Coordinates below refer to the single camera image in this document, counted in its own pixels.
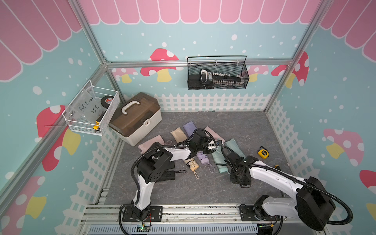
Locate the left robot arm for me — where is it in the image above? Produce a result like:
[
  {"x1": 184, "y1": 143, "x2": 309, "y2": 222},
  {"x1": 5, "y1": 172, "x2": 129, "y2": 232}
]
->
[{"x1": 119, "y1": 128, "x2": 222, "y2": 221}]

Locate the mint sleeved umbrella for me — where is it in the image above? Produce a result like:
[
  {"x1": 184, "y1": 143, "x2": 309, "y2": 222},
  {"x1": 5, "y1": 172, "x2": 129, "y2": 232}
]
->
[
  {"x1": 212, "y1": 147, "x2": 230, "y2": 175},
  {"x1": 225, "y1": 139, "x2": 246, "y2": 158}
]

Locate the beige sleeved umbrella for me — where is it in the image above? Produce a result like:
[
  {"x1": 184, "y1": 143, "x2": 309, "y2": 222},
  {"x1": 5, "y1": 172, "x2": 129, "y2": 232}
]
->
[{"x1": 170, "y1": 127, "x2": 188, "y2": 143}]

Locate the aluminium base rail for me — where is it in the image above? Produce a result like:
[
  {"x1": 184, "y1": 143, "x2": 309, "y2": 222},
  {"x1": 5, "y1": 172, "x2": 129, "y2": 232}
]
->
[{"x1": 76, "y1": 204, "x2": 317, "y2": 235}]

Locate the brown white tool box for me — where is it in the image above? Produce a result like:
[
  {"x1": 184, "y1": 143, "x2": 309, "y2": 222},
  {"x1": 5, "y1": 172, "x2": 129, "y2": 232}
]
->
[{"x1": 109, "y1": 92, "x2": 162, "y2": 146}]

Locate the purple sleeved umbrella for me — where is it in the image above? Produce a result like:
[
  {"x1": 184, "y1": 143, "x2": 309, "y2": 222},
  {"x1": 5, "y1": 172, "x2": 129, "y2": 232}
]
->
[{"x1": 183, "y1": 121, "x2": 197, "y2": 137}]

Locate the black umbrella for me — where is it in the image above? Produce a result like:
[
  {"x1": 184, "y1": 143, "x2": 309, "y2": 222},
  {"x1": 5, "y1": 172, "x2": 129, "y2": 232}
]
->
[{"x1": 158, "y1": 169, "x2": 187, "y2": 181}]

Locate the yellow black utility knife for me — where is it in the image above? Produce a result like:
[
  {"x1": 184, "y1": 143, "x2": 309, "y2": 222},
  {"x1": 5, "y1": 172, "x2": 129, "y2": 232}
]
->
[{"x1": 93, "y1": 112, "x2": 105, "y2": 131}]

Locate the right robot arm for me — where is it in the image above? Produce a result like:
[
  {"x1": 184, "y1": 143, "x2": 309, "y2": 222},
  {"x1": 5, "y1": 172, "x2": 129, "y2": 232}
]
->
[{"x1": 225, "y1": 153, "x2": 353, "y2": 231}]

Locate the black tape roll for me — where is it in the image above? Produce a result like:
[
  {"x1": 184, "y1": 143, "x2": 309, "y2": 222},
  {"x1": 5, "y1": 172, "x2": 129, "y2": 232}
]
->
[{"x1": 101, "y1": 96, "x2": 114, "y2": 109}]

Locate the black wire wall basket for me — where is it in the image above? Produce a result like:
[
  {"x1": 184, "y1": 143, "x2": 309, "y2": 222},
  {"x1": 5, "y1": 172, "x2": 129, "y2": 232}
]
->
[{"x1": 187, "y1": 55, "x2": 249, "y2": 90}]

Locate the pink sleeved umbrella rear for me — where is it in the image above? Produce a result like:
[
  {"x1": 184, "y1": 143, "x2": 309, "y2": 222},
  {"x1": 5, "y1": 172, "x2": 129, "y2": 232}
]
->
[{"x1": 205, "y1": 126, "x2": 225, "y2": 144}]

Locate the clear plastic wall bin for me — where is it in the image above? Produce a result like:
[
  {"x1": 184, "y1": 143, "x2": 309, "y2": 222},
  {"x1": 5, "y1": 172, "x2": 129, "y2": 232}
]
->
[{"x1": 62, "y1": 81, "x2": 120, "y2": 136}]

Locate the light pink umbrella sleeve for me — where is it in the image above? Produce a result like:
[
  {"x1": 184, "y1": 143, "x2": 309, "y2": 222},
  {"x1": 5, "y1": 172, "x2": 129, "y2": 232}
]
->
[{"x1": 138, "y1": 135, "x2": 165, "y2": 154}]

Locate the socket set in basket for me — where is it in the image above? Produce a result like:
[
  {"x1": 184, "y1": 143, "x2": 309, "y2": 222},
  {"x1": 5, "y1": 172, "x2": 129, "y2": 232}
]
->
[{"x1": 199, "y1": 69, "x2": 244, "y2": 88}]

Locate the black umbrella sleeve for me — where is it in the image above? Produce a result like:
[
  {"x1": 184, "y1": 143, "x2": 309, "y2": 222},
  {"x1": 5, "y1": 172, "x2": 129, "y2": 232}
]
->
[{"x1": 164, "y1": 161, "x2": 175, "y2": 170}]

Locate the yellow tape measure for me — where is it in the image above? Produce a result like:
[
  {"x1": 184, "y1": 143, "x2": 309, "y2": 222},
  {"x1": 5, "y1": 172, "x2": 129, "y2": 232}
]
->
[{"x1": 258, "y1": 146, "x2": 270, "y2": 160}]

